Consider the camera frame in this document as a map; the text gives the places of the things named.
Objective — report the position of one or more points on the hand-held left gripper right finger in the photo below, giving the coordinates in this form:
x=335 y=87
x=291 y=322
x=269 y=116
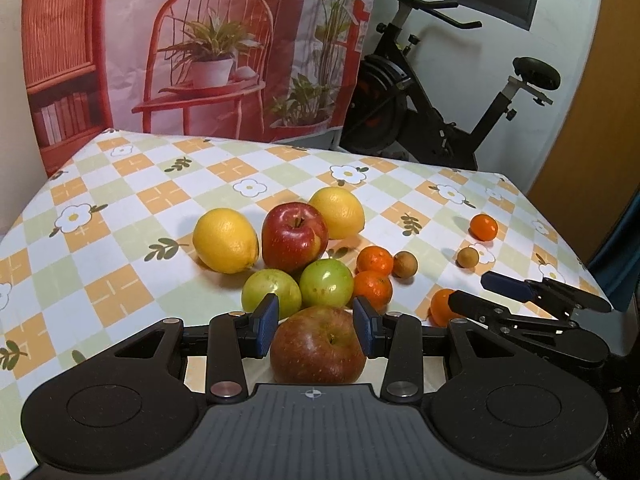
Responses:
x=365 y=327

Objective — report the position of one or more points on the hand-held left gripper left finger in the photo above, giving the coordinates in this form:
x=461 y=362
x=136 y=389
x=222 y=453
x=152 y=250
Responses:
x=265 y=322

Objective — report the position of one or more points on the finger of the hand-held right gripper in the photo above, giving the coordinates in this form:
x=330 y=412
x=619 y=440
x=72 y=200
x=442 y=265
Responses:
x=470 y=305
x=505 y=284

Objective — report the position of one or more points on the orange mandarin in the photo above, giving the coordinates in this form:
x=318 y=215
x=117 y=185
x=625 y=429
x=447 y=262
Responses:
x=440 y=305
x=375 y=261
x=372 y=290
x=483 y=227

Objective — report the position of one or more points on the green apple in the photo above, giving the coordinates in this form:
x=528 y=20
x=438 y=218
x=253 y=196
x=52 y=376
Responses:
x=270 y=290
x=326 y=282

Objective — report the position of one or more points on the brown longan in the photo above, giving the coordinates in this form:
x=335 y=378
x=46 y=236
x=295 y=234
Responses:
x=468 y=257
x=404 y=264

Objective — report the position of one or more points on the dark red speckled apple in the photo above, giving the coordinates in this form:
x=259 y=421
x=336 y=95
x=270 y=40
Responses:
x=317 y=347

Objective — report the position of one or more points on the bright red apple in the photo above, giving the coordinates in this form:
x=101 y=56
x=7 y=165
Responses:
x=292 y=237

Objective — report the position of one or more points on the yellow lemon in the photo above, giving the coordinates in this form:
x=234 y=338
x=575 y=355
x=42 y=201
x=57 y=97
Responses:
x=226 y=240
x=337 y=212

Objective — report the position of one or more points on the dark blue cloth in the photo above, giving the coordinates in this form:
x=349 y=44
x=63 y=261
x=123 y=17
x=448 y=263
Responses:
x=620 y=260

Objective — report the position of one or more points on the checked floral tablecloth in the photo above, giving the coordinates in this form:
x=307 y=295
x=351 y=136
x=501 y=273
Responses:
x=150 y=200

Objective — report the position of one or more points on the brown wooden door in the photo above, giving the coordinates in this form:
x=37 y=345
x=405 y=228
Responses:
x=590 y=135

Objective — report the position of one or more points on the black exercise bike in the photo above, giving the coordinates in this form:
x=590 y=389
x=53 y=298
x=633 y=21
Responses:
x=390 y=105

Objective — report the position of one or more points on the printed backdrop cloth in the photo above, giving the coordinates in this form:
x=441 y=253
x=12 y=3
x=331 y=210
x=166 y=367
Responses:
x=125 y=35

